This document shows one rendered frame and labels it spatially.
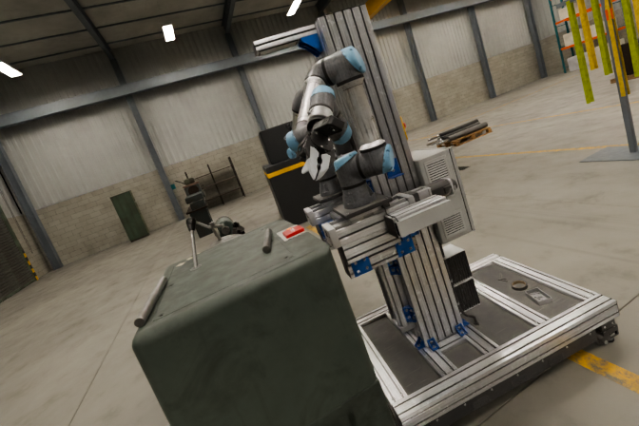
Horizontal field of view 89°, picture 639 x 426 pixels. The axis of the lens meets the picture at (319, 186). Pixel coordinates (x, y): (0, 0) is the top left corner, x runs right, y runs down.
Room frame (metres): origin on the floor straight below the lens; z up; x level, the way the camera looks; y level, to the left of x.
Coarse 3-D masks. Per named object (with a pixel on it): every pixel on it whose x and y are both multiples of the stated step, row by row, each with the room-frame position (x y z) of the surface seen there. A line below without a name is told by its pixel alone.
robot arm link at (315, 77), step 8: (320, 64) 1.36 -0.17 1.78; (312, 72) 1.36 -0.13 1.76; (320, 72) 1.35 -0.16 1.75; (304, 80) 1.36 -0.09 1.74; (312, 80) 1.33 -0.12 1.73; (320, 80) 1.34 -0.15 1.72; (304, 88) 1.33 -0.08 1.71; (312, 88) 1.29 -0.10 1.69; (304, 96) 1.27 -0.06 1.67; (304, 104) 1.22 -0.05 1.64; (304, 112) 1.18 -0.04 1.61; (304, 120) 1.15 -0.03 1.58; (296, 128) 1.13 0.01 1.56; (304, 128) 1.10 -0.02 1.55; (288, 136) 1.13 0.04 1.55; (296, 136) 1.11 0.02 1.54; (304, 136) 1.09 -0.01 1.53; (288, 144) 1.12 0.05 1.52; (296, 144) 1.11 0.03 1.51
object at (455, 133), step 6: (474, 120) 9.16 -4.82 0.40; (456, 126) 9.03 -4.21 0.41; (462, 126) 9.02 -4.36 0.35; (468, 126) 8.97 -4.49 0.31; (474, 126) 8.75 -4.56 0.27; (480, 126) 8.77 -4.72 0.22; (486, 126) 8.87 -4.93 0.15; (444, 132) 8.89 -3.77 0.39; (450, 132) 8.92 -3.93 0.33; (456, 132) 8.84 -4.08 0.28; (462, 132) 8.63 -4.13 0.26; (468, 132) 8.66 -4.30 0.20; (432, 138) 8.81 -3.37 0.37; (438, 138) 9.05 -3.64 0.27; (444, 138) 8.73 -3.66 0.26; (450, 138) 8.52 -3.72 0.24; (456, 138) 8.58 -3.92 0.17; (432, 144) 8.68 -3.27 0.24; (438, 144) 8.47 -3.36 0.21
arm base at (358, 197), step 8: (360, 184) 1.40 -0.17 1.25; (344, 192) 1.43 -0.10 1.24; (352, 192) 1.39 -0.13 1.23; (360, 192) 1.39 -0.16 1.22; (368, 192) 1.40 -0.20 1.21; (344, 200) 1.43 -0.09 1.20; (352, 200) 1.40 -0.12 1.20; (360, 200) 1.38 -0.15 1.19; (368, 200) 1.38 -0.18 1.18; (352, 208) 1.39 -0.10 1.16
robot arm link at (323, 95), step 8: (320, 88) 1.02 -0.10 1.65; (328, 88) 1.02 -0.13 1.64; (312, 96) 1.02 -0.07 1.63; (320, 96) 0.99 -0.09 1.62; (328, 96) 1.00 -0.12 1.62; (312, 104) 0.98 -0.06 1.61; (320, 104) 0.96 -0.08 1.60; (328, 104) 0.97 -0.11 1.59; (336, 104) 1.03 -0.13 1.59; (336, 112) 1.02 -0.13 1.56
